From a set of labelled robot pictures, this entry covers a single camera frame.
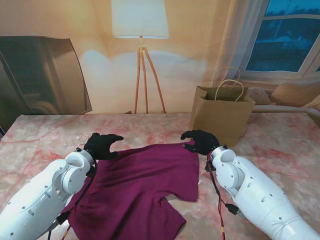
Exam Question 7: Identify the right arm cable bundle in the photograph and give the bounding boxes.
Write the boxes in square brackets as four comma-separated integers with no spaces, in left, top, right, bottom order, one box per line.
[206,154,242,240]

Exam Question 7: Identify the kraft paper bag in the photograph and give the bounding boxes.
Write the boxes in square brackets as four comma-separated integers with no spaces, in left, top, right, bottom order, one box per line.
[189,66,256,148]

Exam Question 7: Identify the white shade tripod floor lamp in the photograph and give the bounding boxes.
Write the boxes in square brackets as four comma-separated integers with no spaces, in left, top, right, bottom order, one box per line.
[110,0,170,115]

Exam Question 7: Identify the maroon shorts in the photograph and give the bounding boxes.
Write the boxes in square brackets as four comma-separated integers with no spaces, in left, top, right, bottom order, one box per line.
[61,141,201,240]

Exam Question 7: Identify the smooth beige cushion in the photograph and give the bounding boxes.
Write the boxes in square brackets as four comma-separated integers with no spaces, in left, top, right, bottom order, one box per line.
[271,82,320,107]

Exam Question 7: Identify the knitted beige pillow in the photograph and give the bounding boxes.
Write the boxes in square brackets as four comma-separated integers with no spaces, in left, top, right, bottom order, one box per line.
[246,87,273,105]

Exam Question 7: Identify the white framed window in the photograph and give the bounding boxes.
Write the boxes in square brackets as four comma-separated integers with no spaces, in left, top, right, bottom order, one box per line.
[243,0,320,75]

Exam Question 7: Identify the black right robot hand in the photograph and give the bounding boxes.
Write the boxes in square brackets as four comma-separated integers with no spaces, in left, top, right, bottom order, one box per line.
[180,129,221,156]

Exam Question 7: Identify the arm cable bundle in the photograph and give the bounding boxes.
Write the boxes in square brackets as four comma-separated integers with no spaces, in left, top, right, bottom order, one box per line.
[206,154,242,240]
[47,162,98,240]

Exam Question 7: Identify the beige sofa frame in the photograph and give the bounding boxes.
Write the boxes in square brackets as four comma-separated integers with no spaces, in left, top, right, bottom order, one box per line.
[251,104,320,120]

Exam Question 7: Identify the sheer beige curtain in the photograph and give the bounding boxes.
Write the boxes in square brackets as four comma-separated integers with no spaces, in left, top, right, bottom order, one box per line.
[203,0,271,83]

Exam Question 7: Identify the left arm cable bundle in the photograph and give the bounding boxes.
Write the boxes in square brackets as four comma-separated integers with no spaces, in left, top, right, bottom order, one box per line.
[47,162,98,240]

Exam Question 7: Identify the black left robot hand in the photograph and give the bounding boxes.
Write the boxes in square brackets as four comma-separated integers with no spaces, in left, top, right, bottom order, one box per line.
[83,132,125,161]

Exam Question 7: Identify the dark framed mirror panel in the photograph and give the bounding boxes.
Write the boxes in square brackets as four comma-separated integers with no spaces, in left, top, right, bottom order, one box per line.
[0,35,93,116]

